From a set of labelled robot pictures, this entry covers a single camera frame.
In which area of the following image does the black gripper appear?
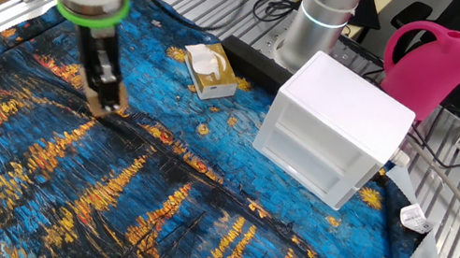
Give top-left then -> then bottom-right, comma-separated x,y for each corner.
62,21 -> 135,115

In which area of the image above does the small wooden block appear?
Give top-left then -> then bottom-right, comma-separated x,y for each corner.
79,74 -> 134,125

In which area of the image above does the gold tissue pack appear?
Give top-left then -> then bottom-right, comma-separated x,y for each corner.
176,37 -> 245,106

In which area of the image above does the black foam strip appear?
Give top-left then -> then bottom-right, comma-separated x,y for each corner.
213,32 -> 298,97

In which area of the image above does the blue starry painting tablecloth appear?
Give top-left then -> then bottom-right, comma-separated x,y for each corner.
0,0 -> 460,258

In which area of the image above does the white plastic drawer box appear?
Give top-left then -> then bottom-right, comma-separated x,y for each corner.
243,41 -> 426,222

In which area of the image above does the white cloth label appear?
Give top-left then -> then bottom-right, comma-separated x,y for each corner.
395,200 -> 438,236

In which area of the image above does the green wrist flange ring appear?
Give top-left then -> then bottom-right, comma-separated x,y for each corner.
51,0 -> 133,35

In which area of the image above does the grey box cable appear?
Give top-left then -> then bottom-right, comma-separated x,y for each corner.
383,137 -> 460,258

